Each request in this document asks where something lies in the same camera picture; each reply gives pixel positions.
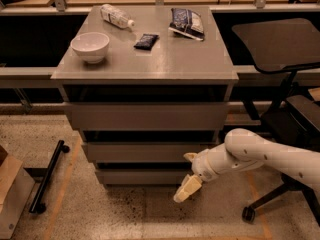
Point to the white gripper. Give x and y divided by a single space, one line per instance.
202 167

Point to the white box on floor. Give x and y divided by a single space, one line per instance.
15 191

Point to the grey drawer cabinet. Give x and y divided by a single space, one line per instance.
177 70

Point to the clear plastic bottle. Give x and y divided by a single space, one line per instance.
116 16

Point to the grey bottom drawer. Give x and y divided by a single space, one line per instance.
141 177

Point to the cardboard box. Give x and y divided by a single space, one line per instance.
9 168

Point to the grey drawer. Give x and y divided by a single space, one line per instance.
149 117
141 177
140 152

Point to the black office chair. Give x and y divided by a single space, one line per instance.
285 46

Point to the grey top drawer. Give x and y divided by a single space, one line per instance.
149 117

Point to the small dark snack packet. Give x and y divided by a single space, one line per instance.
146 42

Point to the white ceramic bowl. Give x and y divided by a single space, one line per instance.
90 47

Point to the blue chip bag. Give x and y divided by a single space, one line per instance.
187 23

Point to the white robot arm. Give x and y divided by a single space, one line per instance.
244 150

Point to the grey middle drawer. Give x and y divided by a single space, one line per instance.
140 152

